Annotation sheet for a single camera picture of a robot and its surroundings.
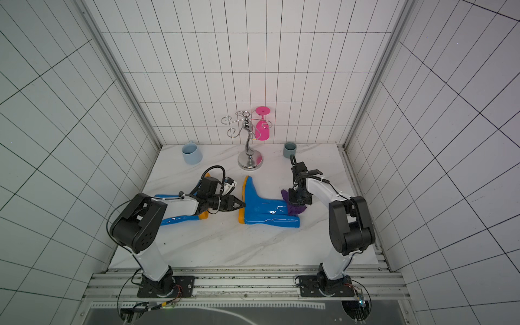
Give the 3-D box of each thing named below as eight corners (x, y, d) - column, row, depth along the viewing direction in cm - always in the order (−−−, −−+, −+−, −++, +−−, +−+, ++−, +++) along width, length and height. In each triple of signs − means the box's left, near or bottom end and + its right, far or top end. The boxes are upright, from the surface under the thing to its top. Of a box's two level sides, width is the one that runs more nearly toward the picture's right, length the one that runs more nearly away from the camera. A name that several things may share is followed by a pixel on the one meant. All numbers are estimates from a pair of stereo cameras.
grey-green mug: (283, 158, 114) (284, 152, 111) (282, 147, 120) (283, 142, 116) (296, 158, 114) (297, 152, 111) (294, 147, 120) (295, 142, 116)
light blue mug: (183, 164, 114) (178, 155, 107) (188, 150, 121) (184, 140, 115) (200, 164, 114) (196, 155, 107) (204, 150, 121) (200, 140, 115)
